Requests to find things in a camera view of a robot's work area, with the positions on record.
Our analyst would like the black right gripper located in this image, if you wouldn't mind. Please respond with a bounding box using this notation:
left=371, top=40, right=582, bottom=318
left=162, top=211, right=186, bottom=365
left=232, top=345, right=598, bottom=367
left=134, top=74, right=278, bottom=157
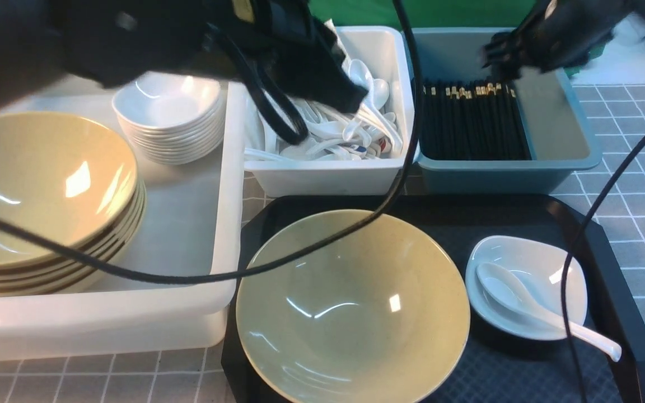
left=480, top=1, right=633, bottom=82

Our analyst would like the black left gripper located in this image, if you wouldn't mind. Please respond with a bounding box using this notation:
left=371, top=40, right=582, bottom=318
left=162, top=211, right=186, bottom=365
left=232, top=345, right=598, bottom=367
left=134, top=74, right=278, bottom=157
left=205, top=0, right=369, bottom=115

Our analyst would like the white square sauce dish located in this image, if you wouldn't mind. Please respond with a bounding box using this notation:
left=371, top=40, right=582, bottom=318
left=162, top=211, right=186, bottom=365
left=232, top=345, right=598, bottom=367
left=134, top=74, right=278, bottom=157
left=464, top=235, right=567, bottom=341

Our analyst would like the white ceramic soup spoon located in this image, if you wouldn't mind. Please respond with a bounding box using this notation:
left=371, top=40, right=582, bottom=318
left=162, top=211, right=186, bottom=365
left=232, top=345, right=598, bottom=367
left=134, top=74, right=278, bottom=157
left=476, top=262, right=623, bottom=362

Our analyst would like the bundle of black chopsticks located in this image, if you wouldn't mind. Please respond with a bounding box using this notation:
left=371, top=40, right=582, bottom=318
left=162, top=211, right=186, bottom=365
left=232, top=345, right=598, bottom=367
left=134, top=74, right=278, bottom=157
left=419, top=79, right=534, bottom=161

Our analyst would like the pile of white soup spoons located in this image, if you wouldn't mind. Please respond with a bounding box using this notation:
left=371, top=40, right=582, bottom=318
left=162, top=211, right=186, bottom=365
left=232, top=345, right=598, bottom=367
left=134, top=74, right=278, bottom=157
left=244, top=57, right=404, bottom=163

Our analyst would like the teal plastic chopstick bin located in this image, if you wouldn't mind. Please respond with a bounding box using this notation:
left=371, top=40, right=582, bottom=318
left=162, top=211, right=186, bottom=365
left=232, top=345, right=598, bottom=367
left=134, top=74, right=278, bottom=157
left=414, top=27, right=602, bottom=194

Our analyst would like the stack of white sauce dishes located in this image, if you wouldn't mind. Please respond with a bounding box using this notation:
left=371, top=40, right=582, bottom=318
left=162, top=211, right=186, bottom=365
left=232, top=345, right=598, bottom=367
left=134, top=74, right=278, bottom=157
left=111, top=72, right=226, bottom=165

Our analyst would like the white plastic spoon bin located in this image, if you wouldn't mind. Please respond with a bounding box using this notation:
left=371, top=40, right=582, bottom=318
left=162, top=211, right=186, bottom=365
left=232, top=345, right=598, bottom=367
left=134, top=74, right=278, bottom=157
left=244, top=26, right=415, bottom=198

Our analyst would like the green cloth backdrop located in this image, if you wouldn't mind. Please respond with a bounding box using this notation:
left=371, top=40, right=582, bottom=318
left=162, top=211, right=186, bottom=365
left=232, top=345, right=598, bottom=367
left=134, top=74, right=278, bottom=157
left=309, top=1, right=535, bottom=30

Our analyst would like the large white plastic tub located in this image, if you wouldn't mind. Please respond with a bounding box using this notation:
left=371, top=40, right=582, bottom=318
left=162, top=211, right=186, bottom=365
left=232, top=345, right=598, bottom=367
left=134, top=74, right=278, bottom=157
left=0, top=85, right=246, bottom=360

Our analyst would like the grey checked table mat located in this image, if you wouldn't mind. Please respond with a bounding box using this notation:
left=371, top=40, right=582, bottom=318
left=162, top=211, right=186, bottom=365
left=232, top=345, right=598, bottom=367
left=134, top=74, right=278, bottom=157
left=0, top=85, right=645, bottom=402

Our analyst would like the stack of yellow-green bowls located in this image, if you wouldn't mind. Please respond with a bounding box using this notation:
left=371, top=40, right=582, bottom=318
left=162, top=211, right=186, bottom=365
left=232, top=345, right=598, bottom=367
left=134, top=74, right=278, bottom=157
left=0, top=111, right=147, bottom=297

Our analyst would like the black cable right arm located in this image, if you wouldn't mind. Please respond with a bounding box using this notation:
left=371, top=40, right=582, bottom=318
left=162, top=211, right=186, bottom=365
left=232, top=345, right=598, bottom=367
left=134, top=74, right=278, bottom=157
left=560, top=98, right=645, bottom=403

